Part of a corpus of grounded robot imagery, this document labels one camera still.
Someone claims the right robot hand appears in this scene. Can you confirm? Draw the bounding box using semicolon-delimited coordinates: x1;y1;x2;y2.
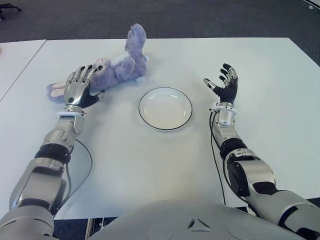
203;63;240;104

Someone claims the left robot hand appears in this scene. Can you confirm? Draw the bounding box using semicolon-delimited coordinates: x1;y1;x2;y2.
63;64;106;109

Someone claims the purple plush bunny doll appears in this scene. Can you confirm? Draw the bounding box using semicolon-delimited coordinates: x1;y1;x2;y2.
46;23;151;102

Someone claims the white plate black rim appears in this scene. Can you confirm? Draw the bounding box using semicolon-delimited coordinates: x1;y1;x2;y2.
138;86;193;132

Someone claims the black office chair base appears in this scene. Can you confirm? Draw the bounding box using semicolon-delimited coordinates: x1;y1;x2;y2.
0;0;22;21

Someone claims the grey robot torso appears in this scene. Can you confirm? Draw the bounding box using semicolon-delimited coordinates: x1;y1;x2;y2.
86;199;310;240

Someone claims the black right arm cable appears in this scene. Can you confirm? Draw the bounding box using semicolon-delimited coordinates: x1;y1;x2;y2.
209;109;228;206

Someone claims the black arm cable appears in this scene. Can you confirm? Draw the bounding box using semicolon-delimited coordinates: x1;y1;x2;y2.
209;109;228;206
53;138;94;216

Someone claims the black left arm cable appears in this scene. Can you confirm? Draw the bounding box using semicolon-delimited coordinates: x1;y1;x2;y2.
53;138;94;216

